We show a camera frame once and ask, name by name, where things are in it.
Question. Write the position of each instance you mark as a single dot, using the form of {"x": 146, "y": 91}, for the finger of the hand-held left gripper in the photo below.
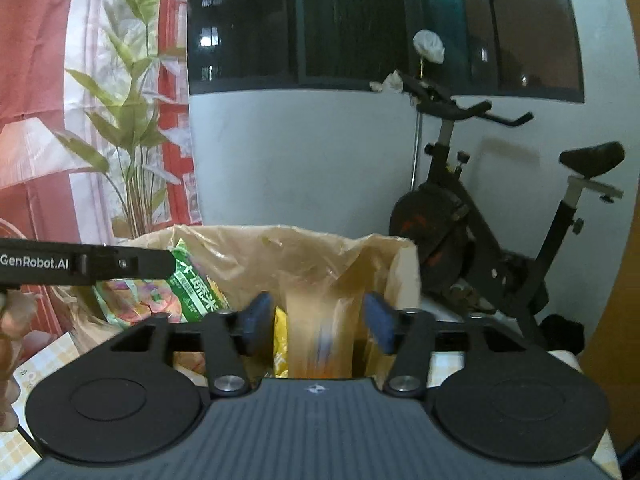
{"x": 130, "y": 263}

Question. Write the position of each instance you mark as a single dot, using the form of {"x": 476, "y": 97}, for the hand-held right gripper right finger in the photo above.
{"x": 379, "y": 322}

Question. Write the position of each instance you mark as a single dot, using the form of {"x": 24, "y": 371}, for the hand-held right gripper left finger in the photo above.
{"x": 257, "y": 322}

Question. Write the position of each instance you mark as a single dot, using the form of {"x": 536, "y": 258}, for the yellow snack packet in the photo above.
{"x": 281, "y": 340}

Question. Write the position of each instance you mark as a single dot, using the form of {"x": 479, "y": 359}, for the brown snack packet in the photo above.
{"x": 322, "y": 330}

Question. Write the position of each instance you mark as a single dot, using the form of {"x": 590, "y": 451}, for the green snack packet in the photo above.
{"x": 195, "y": 295}

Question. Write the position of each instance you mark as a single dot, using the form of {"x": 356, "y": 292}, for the brown paper shopping bag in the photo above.
{"x": 300, "y": 260}

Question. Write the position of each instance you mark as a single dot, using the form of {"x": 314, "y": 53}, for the person's left hand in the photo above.
{"x": 12, "y": 340}

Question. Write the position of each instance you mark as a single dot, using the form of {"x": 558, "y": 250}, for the checked tablecloth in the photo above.
{"x": 35, "y": 360}

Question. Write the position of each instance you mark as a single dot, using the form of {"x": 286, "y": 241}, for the black exercise bike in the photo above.
{"x": 450, "y": 230}

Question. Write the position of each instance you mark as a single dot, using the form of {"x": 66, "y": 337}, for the metal pole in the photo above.
{"x": 416, "y": 155}

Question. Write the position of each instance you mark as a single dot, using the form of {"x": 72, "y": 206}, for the dark bag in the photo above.
{"x": 564, "y": 332}

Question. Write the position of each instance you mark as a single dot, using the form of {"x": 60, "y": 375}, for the crumpled clear plastic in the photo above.
{"x": 387, "y": 82}

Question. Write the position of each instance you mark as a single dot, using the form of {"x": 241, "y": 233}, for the white plastic bag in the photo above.
{"x": 429, "y": 46}

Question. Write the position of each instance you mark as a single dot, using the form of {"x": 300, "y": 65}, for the dark window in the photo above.
{"x": 375, "y": 25}

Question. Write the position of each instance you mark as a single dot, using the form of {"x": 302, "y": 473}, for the printed wall cloth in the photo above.
{"x": 75, "y": 110}

